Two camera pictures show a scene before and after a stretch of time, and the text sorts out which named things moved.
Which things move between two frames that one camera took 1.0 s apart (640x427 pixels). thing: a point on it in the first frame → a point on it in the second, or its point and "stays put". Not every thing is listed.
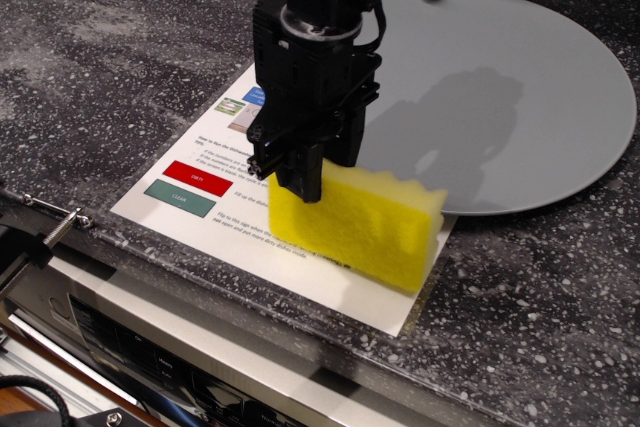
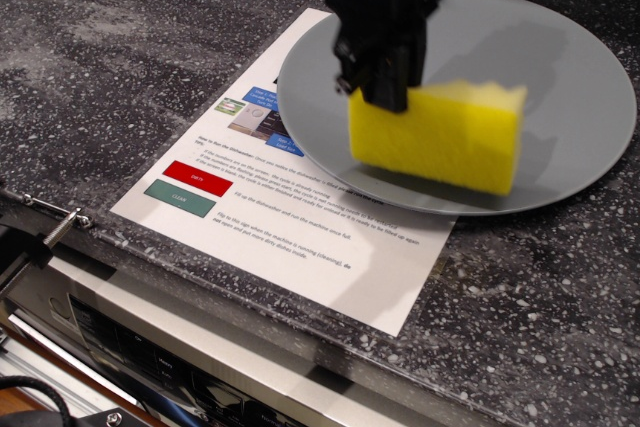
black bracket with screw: [116, 417] stays put
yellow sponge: [383, 224] → [454, 134]
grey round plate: [501, 103] stays put
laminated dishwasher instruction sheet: [203, 196] stays put
